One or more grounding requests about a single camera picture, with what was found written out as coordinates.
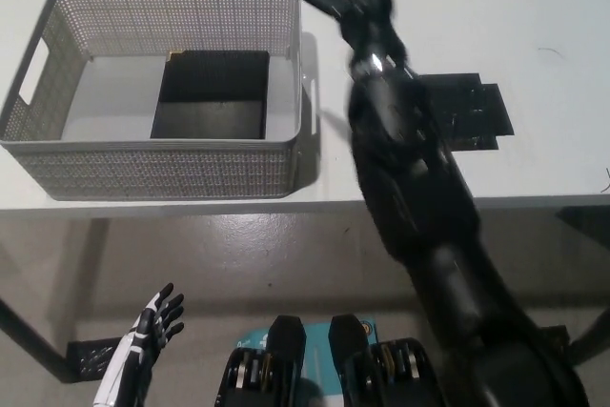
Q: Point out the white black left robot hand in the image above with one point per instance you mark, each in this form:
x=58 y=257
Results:
x=143 y=335

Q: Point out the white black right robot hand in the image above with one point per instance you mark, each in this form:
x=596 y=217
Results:
x=362 y=6

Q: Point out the teal robot body panel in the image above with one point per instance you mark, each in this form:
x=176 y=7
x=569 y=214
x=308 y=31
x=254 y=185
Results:
x=317 y=345

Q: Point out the black perforated foot plate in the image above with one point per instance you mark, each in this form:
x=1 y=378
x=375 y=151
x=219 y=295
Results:
x=88 y=359

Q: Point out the grey perforated plastic basket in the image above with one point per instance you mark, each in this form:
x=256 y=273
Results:
x=157 y=168

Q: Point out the small black mat sheet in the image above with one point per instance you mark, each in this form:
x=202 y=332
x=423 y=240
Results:
x=476 y=142

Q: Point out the black table frame bar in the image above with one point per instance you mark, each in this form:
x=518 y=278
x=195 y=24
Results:
x=33 y=345

